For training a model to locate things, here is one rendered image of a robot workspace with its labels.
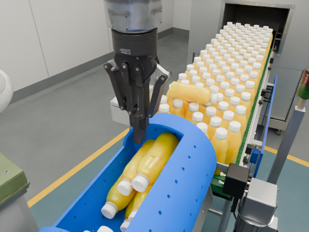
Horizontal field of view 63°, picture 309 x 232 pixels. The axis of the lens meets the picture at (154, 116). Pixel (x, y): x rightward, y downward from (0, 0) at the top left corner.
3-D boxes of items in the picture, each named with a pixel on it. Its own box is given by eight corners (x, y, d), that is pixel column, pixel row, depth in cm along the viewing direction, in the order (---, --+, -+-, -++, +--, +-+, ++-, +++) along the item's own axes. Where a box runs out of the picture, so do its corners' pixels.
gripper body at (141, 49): (98, 29, 39) (105, 82, 45) (146, 36, 36) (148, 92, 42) (123, 18, 45) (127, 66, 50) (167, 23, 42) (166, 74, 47)
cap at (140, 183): (148, 189, 63) (145, 194, 62) (134, 183, 64) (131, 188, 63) (148, 179, 61) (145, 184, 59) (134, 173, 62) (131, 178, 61)
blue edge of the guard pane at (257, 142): (228, 223, 129) (249, 150, 101) (251, 134, 188) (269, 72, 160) (238, 227, 127) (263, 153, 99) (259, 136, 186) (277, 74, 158)
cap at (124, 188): (125, 178, 66) (122, 183, 64) (135, 188, 66) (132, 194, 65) (117, 182, 68) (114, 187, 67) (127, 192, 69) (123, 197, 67)
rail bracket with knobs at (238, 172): (215, 193, 89) (220, 173, 84) (220, 179, 95) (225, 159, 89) (244, 204, 86) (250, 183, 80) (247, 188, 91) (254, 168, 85)
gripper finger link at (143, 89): (143, 57, 45) (150, 58, 45) (146, 109, 51) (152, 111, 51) (132, 65, 42) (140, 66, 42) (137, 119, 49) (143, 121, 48)
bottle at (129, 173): (154, 134, 78) (124, 173, 64) (168, 150, 78) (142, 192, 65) (141, 142, 82) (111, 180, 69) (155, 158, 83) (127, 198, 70)
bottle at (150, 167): (179, 153, 76) (153, 196, 63) (158, 145, 79) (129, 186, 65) (180, 135, 72) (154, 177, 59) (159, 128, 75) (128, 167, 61)
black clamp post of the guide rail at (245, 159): (242, 162, 102) (246, 147, 98) (243, 157, 104) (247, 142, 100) (247, 163, 101) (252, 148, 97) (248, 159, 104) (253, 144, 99)
